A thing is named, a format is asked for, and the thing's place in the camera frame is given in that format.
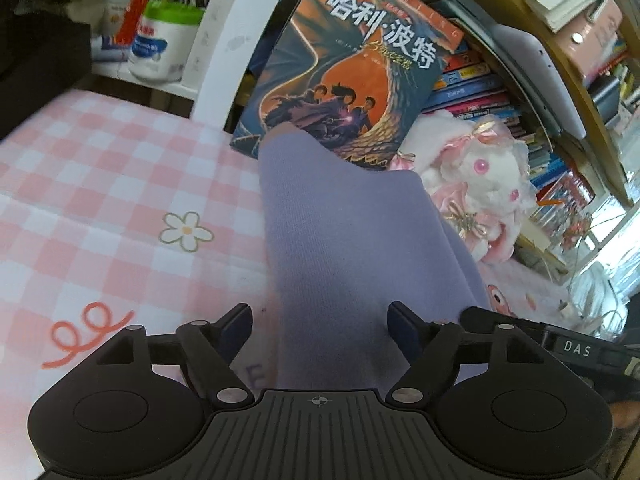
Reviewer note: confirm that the tall white box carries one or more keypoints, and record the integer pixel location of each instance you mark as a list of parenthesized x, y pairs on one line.
[(210, 35)]

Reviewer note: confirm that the row of shelf books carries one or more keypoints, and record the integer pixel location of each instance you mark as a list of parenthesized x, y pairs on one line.
[(490, 105)]

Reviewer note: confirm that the pink pouch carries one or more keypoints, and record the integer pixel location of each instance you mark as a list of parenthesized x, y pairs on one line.
[(592, 35)]

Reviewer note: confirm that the white and pink plush rabbit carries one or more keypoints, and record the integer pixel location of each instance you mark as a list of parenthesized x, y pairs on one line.
[(480, 180)]

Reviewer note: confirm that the white tablet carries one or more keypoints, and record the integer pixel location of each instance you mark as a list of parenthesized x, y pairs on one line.
[(527, 75)]

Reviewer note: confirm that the purple and brown sweater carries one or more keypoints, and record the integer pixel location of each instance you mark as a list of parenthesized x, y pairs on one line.
[(340, 240)]

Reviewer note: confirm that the dragon cover novel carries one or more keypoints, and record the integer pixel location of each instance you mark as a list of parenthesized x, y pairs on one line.
[(345, 70)]

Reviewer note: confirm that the green lidded white can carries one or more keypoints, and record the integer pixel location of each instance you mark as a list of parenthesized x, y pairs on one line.
[(160, 42)]

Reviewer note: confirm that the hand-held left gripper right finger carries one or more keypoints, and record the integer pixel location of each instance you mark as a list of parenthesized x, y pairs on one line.
[(403, 331)]

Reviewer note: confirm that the pink checked printed desk mat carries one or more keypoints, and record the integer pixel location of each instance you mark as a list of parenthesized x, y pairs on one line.
[(100, 185)]

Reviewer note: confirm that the wooden bookshelf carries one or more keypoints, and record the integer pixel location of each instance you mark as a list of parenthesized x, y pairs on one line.
[(565, 60)]

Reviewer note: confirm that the black case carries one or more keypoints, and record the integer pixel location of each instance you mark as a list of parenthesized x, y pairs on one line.
[(40, 50)]

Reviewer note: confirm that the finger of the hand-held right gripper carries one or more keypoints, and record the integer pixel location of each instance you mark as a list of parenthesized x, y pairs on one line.
[(485, 317)]

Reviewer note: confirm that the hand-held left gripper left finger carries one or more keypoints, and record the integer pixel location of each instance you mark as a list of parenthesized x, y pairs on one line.
[(238, 329)]

